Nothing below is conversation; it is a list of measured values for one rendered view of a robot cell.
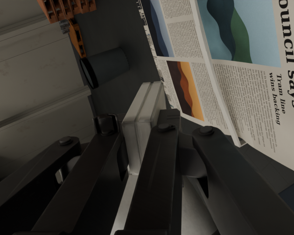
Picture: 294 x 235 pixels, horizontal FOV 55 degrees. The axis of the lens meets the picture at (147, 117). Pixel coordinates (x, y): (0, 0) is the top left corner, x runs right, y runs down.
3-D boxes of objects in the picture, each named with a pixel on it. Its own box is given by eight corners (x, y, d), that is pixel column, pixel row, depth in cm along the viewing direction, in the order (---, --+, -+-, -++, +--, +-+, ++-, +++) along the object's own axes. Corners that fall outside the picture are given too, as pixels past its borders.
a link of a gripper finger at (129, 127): (144, 176, 14) (130, 176, 14) (157, 121, 21) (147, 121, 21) (136, 121, 13) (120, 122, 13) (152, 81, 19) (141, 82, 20)
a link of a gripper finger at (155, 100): (136, 121, 13) (151, 120, 13) (152, 81, 19) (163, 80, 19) (144, 176, 14) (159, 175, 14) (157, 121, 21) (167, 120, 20)
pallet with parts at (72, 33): (66, 5, 702) (53, 10, 694) (78, 24, 666) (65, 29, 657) (76, 40, 799) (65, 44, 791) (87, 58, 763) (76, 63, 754)
